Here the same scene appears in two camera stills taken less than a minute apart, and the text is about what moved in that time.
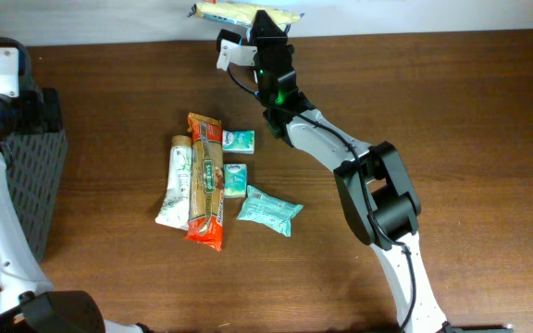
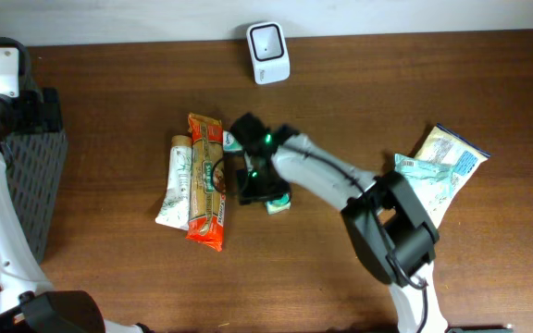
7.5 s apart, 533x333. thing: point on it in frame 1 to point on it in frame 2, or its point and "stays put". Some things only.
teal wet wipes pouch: x=260 y=206 to x=432 y=182
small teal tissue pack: x=235 y=180 to x=279 y=204
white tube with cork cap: x=175 y=211 stays put
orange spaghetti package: x=204 y=223 stays put
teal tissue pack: x=239 y=141 stays put
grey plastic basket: x=38 y=162 stays put
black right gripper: x=276 y=39 to x=245 y=193
